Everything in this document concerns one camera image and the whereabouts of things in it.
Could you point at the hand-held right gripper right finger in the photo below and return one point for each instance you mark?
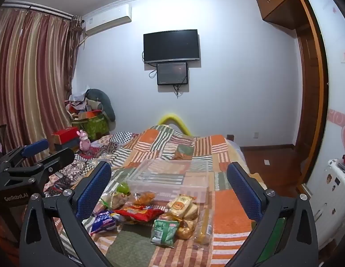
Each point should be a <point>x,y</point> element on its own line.
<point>244,192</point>

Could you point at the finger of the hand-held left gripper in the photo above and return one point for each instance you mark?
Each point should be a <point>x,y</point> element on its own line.
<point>59,158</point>
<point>36,146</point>

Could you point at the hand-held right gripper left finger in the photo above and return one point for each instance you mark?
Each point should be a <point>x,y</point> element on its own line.
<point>94,190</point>

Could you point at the yellow white snack packet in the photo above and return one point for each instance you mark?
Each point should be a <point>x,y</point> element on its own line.
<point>115,200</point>

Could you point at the blue snack packet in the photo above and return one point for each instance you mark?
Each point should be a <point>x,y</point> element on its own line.
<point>103,221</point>

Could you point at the red snack packet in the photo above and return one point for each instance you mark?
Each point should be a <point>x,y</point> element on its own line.
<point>139,213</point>

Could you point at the clear fried snack packet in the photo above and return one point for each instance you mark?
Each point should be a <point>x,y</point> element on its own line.
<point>144,197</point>

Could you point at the clear plastic storage bin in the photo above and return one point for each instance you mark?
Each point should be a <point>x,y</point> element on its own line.
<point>167,178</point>

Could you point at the red flat box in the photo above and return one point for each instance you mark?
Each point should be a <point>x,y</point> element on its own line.
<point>65,134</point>

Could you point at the orange green patchwork blanket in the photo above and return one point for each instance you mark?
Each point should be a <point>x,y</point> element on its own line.
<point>233,217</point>

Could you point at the pink plush toy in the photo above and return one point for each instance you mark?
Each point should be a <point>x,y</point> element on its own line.
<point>85,142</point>

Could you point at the green patterned box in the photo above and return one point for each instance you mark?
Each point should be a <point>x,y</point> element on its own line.
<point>91,128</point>

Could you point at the orange red cardboard box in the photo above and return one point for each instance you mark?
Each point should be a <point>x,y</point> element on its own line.
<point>89,115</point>

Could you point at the clear yellow sticks packet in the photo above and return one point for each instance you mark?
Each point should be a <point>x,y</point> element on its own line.
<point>203,225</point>

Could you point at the checkered patterned blanket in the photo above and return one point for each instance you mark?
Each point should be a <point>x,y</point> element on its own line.
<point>119,139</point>

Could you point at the white crumpled paper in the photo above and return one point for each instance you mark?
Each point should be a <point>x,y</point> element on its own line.
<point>77,98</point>

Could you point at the orange label bread packet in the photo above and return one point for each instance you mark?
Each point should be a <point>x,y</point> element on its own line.
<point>180,205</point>

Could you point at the clear bread rolls packet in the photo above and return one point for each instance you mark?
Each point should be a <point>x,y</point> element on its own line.
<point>186,229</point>

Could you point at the grey long pillow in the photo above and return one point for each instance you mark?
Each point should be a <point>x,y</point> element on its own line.
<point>104,103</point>

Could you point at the striped red beige curtain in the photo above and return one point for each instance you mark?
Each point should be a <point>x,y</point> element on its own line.
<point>27,75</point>

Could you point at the green snack packet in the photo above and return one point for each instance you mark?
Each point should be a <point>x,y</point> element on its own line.
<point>164,232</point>

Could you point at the white appliance with stickers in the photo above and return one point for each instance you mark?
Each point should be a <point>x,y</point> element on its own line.
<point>335,200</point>

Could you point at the yellow foam tube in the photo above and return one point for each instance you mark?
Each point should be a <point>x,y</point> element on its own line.
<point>172,116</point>

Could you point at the brown wooden door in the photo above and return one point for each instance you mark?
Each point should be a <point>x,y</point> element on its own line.
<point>308,94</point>

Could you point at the white air conditioner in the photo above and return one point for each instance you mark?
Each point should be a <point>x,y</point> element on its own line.
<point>105,19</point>

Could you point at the wooden overhead cabinet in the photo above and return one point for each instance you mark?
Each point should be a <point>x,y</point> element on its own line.
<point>278,2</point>

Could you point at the white wall socket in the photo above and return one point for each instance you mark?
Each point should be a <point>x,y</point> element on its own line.
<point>255,135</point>

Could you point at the small black wall monitor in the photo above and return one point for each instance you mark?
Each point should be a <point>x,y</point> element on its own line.
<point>172,73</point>

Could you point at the large black wall television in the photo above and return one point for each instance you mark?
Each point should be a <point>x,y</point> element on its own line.
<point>172,46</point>

